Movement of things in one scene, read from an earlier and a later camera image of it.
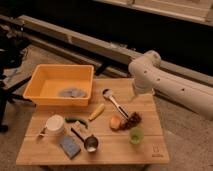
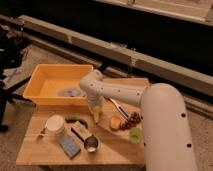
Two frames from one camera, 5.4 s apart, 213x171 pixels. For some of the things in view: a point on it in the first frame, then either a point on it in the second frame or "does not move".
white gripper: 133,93 → 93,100
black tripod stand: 14,40 does not move
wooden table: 117,128 does not move
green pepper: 74,120 does not move
